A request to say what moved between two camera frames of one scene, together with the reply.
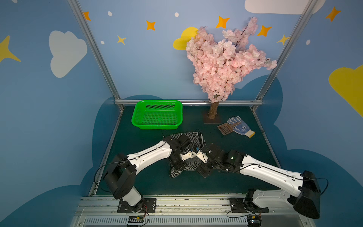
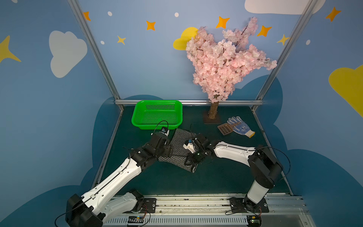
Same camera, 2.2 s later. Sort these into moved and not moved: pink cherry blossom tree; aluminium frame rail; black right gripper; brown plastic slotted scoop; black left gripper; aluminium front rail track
Moved: black left gripper; black right gripper
Not moved: aluminium front rail track; pink cherry blossom tree; aluminium frame rail; brown plastic slotted scoop
